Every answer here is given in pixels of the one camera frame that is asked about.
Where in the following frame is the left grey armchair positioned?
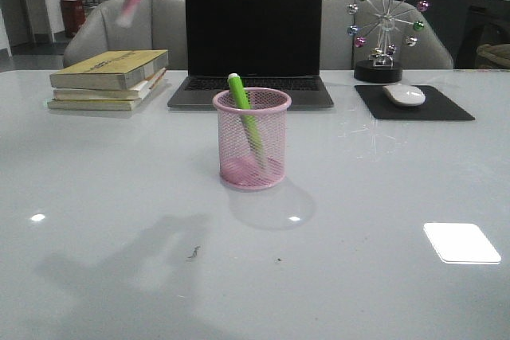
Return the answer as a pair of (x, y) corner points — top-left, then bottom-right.
(63, 0), (188, 70)

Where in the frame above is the middle white book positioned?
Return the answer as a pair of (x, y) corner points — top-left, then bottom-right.
(53, 68), (167, 101)

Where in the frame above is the grey armchair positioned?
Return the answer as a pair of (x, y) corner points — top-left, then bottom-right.
(320, 0), (453, 70)
(63, 0), (188, 70)

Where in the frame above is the right grey armchair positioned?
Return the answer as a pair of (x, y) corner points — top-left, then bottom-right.
(320, 0), (453, 70)

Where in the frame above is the grey open laptop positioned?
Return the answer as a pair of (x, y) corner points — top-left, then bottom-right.
(167, 0), (334, 110)

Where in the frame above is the top yellow book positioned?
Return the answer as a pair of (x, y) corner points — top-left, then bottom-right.
(49, 49), (168, 90)

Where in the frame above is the bottom pale book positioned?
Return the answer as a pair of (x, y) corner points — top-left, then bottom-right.
(47, 79), (168, 112)

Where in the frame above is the ferris wheel desk toy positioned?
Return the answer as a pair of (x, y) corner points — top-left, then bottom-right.
(347, 0), (405, 84)

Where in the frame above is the pink mesh pen holder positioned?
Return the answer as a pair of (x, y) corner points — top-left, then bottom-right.
(213, 88), (292, 190)

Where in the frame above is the green highlighter pen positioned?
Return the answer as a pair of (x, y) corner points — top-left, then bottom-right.
(227, 73), (267, 171)

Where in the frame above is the white computer mouse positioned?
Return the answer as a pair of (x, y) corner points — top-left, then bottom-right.
(382, 84), (426, 107)

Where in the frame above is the black mouse pad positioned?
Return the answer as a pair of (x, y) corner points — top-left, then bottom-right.
(354, 84), (476, 122)

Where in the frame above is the red trash bin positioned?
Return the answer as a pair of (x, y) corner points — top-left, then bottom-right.
(60, 0), (85, 37)

